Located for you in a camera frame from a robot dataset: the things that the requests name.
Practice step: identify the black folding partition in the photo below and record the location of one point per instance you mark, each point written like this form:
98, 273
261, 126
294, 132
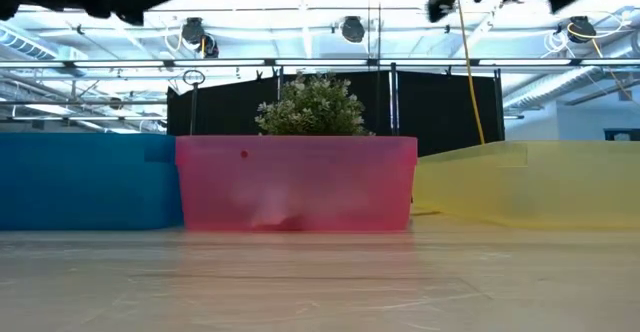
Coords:
440, 112

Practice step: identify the small green potted plant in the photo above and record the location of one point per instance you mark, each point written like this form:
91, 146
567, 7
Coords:
312, 107

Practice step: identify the blue plastic tray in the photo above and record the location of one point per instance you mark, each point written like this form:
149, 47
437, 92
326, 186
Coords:
75, 182

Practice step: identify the yellow plastic tray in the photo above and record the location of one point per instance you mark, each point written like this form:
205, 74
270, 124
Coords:
550, 187

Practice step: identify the red plastic tray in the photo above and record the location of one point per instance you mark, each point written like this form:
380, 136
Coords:
325, 182

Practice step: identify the black metal table frame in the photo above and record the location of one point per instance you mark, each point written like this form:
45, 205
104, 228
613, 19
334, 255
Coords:
225, 63

